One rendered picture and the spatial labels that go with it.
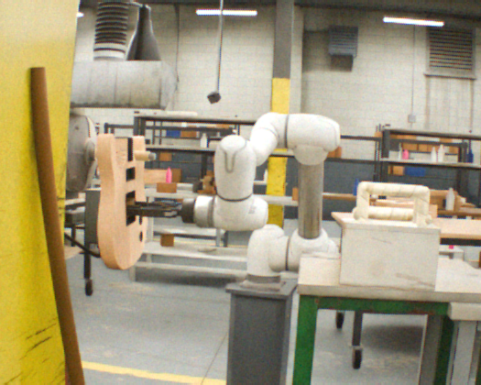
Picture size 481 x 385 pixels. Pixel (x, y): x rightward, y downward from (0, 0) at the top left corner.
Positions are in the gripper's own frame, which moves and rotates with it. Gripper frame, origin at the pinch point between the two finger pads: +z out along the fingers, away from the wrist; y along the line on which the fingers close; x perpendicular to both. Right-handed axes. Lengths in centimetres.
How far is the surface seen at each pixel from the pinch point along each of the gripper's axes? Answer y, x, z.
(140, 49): 15, 50, 3
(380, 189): -10, 10, -73
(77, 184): 3.1, 6.0, 19.6
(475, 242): 166, -43, -159
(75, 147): -0.2, 18.3, 18.7
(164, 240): 389, -105, 94
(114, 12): 0, 60, 7
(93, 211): 26.0, -6.8, 23.4
